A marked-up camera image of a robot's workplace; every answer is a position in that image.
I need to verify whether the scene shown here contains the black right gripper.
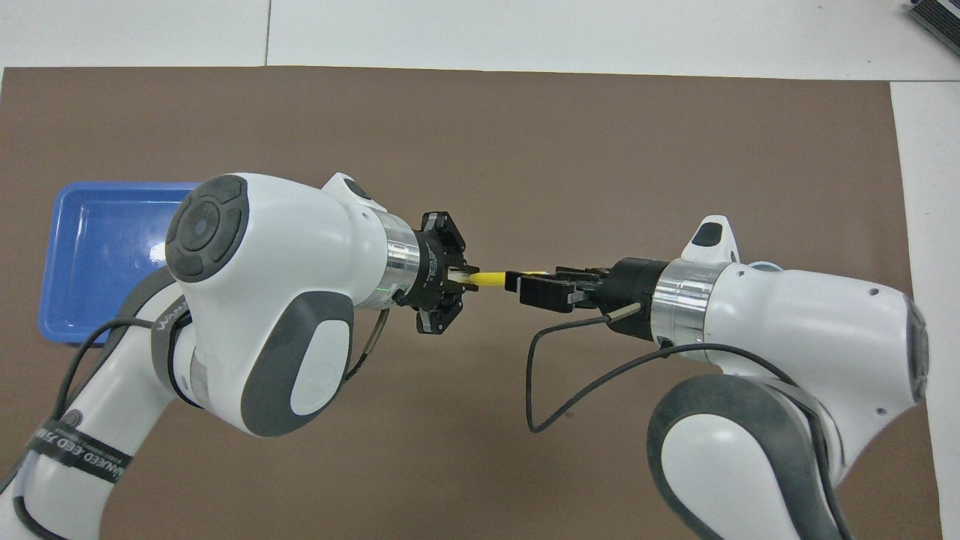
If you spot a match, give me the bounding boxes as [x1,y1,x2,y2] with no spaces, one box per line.
[504,256,672,343]

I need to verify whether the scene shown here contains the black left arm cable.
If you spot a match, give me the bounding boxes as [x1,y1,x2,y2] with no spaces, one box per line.
[0,307,392,540]

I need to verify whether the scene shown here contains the brown table mat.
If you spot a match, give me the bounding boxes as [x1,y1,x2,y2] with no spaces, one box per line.
[0,66,944,540]

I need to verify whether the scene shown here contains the blue plastic tray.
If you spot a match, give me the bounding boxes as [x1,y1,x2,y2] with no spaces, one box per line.
[37,181,207,346]

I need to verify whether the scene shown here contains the yellow marker pen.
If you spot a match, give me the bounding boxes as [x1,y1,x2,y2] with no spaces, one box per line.
[457,268,552,290]

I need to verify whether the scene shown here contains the grey ribbed device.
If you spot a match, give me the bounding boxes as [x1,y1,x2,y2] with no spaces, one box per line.
[906,0,960,47]

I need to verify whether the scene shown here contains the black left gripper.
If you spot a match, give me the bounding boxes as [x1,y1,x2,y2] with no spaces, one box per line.
[397,211,481,337]

